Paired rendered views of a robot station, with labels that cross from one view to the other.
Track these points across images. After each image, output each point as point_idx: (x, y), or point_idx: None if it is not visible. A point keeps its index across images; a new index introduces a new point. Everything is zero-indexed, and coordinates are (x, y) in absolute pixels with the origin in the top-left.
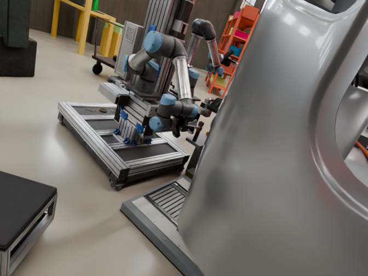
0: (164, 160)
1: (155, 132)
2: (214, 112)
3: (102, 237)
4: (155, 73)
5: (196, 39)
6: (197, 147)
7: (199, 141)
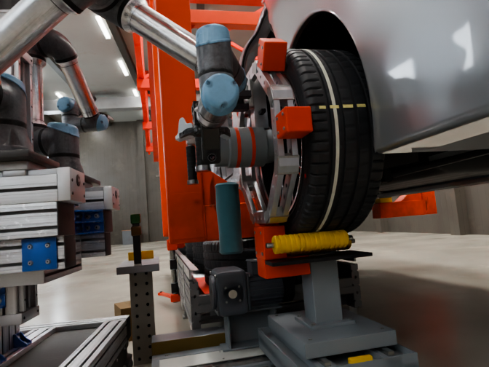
0: (108, 338)
1: (60, 277)
2: (242, 95)
3: None
4: (25, 103)
5: (36, 67)
6: (154, 269)
7: (143, 263)
